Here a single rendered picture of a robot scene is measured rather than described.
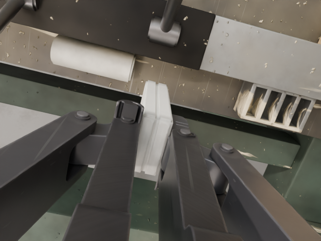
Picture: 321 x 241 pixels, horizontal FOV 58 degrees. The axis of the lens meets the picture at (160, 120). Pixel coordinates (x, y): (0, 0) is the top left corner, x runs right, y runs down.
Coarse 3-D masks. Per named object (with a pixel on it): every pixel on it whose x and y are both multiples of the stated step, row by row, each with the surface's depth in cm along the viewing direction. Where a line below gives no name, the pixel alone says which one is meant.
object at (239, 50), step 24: (216, 24) 26; (240, 24) 26; (216, 48) 27; (240, 48) 27; (264, 48) 27; (288, 48) 27; (312, 48) 27; (216, 72) 28; (240, 72) 28; (264, 72) 28; (288, 72) 28; (312, 72) 28; (312, 96) 29
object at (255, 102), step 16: (240, 96) 32; (256, 96) 32; (272, 96) 31; (288, 96) 31; (304, 96) 30; (240, 112) 31; (256, 112) 31; (272, 112) 31; (288, 112) 31; (304, 112) 30; (288, 128) 31
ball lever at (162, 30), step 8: (168, 0) 20; (176, 0) 19; (168, 8) 21; (176, 8) 20; (168, 16) 22; (152, 24) 24; (160, 24) 24; (168, 24) 23; (176, 24) 24; (152, 32) 24; (160, 32) 24; (168, 32) 24; (176, 32) 24; (152, 40) 25; (160, 40) 25; (168, 40) 25; (176, 40) 25
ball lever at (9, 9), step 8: (8, 0) 22; (16, 0) 22; (24, 0) 23; (32, 0) 23; (8, 8) 22; (16, 8) 22; (24, 8) 24; (32, 8) 24; (0, 16) 21; (8, 16) 21; (0, 24) 21; (0, 32) 21
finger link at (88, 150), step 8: (96, 128) 12; (104, 128) 13; (88, 136) 12; (96, 136) 12; (104, 136) 12; (80, 144) 12; (88, 144) 12; (96, 144) 12; (72, 152) 12; (80, 152) 12; (88, 152) 12; (96, 152) 12; (72, 160) 12; (80, 160) 12; (88, 160) 12; (96, 160) 12
